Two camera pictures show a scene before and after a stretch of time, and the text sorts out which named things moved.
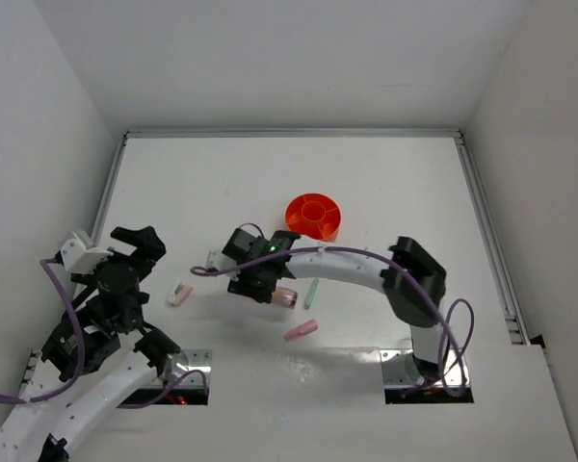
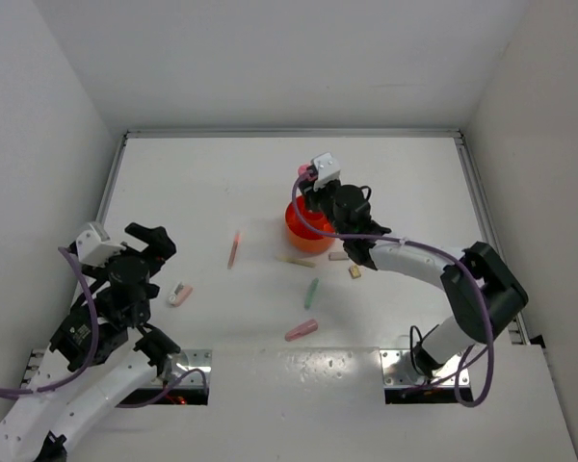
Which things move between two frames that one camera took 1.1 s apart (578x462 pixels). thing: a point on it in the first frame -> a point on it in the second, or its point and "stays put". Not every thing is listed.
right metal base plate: [399, 368] stays put
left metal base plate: [192, 359] stays put
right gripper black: [240, 283] -> [312, 195]
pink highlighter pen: [302, 329] stays put
